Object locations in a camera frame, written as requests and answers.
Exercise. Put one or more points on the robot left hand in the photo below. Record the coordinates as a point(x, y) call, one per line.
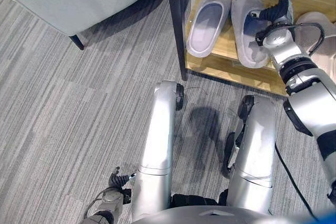
point(118, 180)

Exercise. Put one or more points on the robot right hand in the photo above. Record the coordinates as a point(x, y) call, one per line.
point(278, 11)

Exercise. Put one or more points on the grey slipper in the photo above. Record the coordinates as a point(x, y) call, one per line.
point(207, 22)
point(242, 32)

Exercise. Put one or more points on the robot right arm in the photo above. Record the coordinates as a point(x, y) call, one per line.
point(309, 103)

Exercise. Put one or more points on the beige slipper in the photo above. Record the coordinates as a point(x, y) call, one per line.
point(325, 48)

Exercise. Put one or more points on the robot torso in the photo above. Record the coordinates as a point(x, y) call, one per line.
point(210, 214)

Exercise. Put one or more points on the robot right leg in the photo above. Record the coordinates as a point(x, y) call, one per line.
point(256, 145)

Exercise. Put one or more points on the wooden shoe rack black frame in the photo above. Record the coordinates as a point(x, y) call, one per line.
point(178, 24)

